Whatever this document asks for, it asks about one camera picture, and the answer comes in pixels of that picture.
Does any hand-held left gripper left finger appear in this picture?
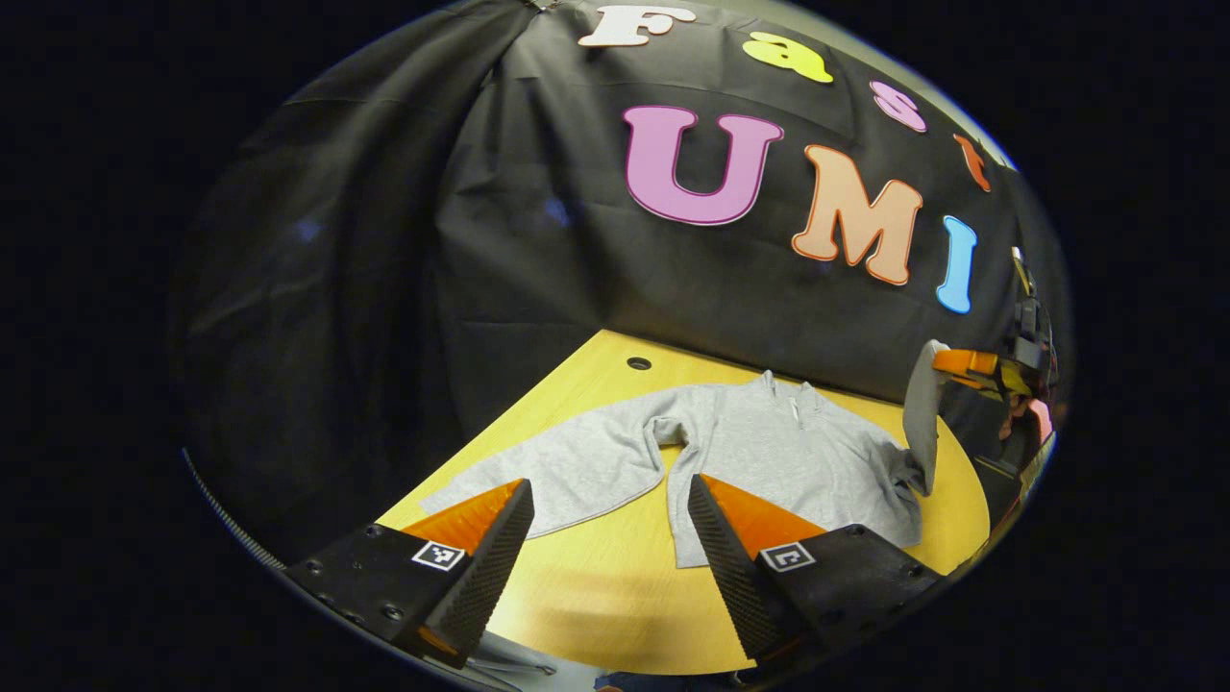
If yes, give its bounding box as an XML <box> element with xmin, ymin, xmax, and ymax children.
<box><xmin>281</xmin><ymin>478</ymin><xmax>536</xmax><ymax>671</ymax></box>

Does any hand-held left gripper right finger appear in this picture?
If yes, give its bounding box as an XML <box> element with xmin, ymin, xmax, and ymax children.
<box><xmin>687</xmin><ymin>473</ymin><xmax>947</xmax><ymax>671</ymax></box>

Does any grey zip-neck sweatshirt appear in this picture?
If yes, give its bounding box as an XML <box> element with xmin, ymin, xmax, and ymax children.
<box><xmin>420</xmin><ymin>338</ymin><xmax>952</xmax><ymax>570</ymax></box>

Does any black backdrop cloth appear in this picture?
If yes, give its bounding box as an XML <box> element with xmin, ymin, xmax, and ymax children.
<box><xmin>173</xmin><ymin>0</ymin><xmax>1072</xmax><ymax>568</ymax></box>

